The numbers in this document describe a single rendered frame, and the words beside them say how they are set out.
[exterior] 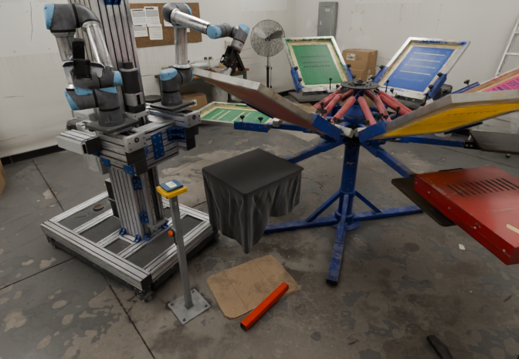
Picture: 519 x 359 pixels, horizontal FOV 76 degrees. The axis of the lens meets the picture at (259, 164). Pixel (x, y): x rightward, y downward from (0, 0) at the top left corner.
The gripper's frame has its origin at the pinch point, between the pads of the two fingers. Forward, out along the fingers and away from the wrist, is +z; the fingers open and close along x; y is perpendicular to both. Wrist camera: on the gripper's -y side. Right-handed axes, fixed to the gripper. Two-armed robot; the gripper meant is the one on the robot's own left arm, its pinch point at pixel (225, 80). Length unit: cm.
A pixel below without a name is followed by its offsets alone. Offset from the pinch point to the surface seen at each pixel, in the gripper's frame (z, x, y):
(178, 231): 97, 17, 3
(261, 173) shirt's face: 45, 37, -24
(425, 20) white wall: -246, -78, -362
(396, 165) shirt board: 7, 84, -91
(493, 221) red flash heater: 21, 152, -33
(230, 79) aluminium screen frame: 4.2, 34.7, 22.8
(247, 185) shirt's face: 53, 43, -10
